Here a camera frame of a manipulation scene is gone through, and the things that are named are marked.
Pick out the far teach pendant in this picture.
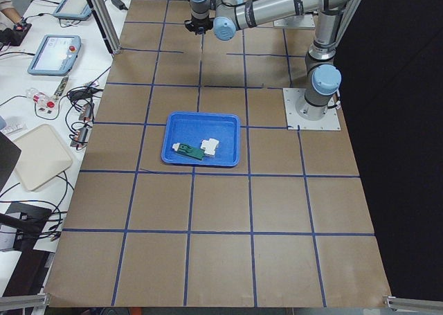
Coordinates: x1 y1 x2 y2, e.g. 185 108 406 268
53 0 91 21

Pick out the black power adapter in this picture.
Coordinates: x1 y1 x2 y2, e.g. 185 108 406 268
111 0 128 10

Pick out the white circuit breaker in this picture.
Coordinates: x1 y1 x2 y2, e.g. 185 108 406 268
200 138 219 157

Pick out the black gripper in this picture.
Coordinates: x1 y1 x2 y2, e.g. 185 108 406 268
184 17 213 35

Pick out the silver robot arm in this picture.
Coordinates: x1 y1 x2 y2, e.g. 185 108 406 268
185 0 354 121

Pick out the blue plastic tray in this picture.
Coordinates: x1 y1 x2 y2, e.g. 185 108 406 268
161 111 240 167

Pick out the teach pendant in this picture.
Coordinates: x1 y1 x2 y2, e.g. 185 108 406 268
27 35 82 76
53 0 91 21

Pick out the green terminal block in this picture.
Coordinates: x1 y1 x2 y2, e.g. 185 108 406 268
172 143 205 161

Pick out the aluminium frame post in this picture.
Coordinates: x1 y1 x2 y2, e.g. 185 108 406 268
86 0 121 55

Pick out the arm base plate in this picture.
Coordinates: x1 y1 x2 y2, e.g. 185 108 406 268
282 88 341 131
273 15 315 30

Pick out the near teach pendant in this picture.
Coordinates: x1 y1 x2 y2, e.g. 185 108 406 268
27 35 82 76

